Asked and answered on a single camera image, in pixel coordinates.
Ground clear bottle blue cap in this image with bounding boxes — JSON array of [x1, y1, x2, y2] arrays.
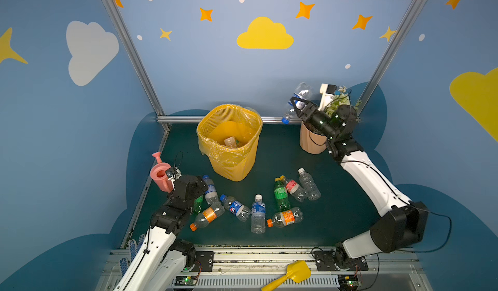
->
[[281, 82, 313, 125]]

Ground water bottle blue label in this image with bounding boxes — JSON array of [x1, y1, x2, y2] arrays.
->
[[202, 175, 219, 205], [251, 194, 266, 234]]

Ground clear bottle orange label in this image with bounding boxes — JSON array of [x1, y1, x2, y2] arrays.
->
[[267, 207, 303, 228], [190, 201, 225, 231]]

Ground pepsi bottle blue cap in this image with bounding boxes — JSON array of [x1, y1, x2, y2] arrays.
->
[[219, 194, 251, 222]]

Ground clear crushed bottle green cap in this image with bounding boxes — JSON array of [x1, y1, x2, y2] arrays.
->
[[224, 136, 239, 149]]

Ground clear bottle white cap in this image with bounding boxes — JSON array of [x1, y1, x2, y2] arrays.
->
[[298, 168, 321, 201]]

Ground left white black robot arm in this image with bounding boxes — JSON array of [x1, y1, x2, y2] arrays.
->
[[114, 174, 208, 290]]

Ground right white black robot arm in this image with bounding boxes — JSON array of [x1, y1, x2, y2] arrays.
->
[[290, 96, 429, 267]]

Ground yellow plastic bin liner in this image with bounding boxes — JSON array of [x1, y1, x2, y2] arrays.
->
[[195, 103, 263, 166]]

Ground yellow mesh waste bin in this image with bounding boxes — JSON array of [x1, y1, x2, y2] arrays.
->
[[196, 103, 263, 182]]

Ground green bottle left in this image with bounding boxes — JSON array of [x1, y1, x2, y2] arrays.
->
[[193, 196, 204, 214]]

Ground white green artificial flowers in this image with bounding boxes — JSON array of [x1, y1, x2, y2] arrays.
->
[[324, 86, 352, 117]]

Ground ribbed terracotta flower pot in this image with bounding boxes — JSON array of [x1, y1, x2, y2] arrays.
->
[[300, 122, 328, 155]]

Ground pink watering can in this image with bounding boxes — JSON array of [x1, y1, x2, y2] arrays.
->
[[150, 152, 174, 194]]

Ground clear bottle pink label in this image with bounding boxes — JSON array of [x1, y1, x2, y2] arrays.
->
[[280, 175, 307, 202]]

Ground blue dotted work glove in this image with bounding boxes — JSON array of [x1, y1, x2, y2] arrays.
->
[[119, 234, 145, 276]]

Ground green bottle yellow cap centre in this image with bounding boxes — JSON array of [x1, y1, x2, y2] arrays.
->
[[274, 178, 291, 212]]

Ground left green circuit board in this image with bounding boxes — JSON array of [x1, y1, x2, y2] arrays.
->
[[174, 276, 198, 287]]

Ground green circuit board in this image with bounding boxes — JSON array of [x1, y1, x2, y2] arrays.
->
[[338, 275, 361, 291], [174, 276, 198, 287]]

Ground yellow toy shovel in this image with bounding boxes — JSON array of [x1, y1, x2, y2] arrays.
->
[[261, 261, 311, 291]]

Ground right green circuit board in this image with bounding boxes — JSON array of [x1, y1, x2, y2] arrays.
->
[[338, 275, 361, 291]]

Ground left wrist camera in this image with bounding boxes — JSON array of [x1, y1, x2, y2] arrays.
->
[[165, 167, 182, 182]]

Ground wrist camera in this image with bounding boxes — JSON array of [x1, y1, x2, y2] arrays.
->
[[165, 167, 182, 182], [319, 83, 337, 111]]

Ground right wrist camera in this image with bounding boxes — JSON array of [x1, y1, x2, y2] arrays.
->
[[319, 83, 337, 111]]

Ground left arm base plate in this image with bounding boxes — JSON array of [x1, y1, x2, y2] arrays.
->
[[192, 251, 215, 273]]

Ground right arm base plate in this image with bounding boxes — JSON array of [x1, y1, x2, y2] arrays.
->
[[311, 249, 368, 272]]

